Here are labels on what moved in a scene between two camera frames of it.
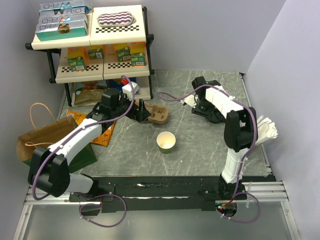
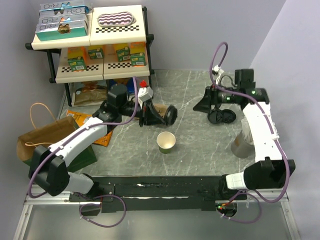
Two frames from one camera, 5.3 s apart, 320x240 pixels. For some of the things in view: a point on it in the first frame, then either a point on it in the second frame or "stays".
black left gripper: [140, 115] to [149, 115]
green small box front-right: [138, 59] stays
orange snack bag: [103, 139] stays
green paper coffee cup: [165, 141] stays
